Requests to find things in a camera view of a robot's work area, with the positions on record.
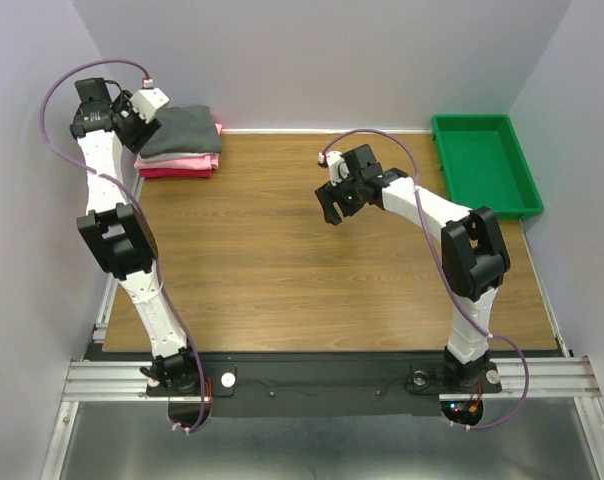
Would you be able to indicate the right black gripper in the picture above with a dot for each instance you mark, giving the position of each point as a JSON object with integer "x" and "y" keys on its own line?
{"x": 329, "y": 194}

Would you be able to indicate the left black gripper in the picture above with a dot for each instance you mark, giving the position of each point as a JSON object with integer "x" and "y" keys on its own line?
{"x": 143, "y": 132}

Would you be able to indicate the dark grey t-shirt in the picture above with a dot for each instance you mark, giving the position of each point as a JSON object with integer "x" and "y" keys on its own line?
{"x": 184, "y": 130}

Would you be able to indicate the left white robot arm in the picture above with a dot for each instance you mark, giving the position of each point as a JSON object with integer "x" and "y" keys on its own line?
{"x": 115, "y": 229}

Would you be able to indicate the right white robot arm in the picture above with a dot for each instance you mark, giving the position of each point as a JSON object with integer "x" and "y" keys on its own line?
{"x": 467, "y": 245}

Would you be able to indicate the white folded t-shirt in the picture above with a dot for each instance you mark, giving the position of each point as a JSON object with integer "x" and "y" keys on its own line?
{"x": 161, "y": 157}

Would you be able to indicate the red folded t-shirt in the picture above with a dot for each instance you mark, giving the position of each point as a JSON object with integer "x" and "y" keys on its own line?
{"x": 158, "y": 173}

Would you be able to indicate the pink folded t-shirt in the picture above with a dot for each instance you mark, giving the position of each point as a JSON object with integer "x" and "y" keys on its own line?
{"x": 194, "y": 161}

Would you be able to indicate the green plastic tray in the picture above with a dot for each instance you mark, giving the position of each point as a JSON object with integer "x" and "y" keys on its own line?
{"x": 482, "y": 164}

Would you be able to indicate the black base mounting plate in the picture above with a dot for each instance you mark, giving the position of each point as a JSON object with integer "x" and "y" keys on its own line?
{"x": 311, "y": 384}

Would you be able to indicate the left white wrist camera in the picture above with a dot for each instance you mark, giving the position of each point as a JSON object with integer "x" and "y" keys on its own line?
{"x": 148, "y": 101}

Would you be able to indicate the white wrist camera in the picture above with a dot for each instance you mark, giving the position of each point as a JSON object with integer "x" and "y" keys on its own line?
{"x": 148, "y": 101}
{"x": 337, "y": 168}

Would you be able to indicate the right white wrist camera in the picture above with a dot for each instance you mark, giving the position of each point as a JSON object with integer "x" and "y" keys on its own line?
{"x": 337, "y": 168}

